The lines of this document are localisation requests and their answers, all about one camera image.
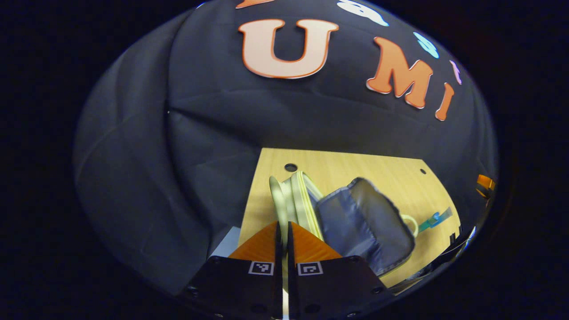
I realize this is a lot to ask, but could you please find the pale yellow suitcase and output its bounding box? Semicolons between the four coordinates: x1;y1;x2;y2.
268;171;419;280

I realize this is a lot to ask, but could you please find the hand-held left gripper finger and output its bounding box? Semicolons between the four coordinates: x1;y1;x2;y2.
179;221;284;320
287;221;395;320

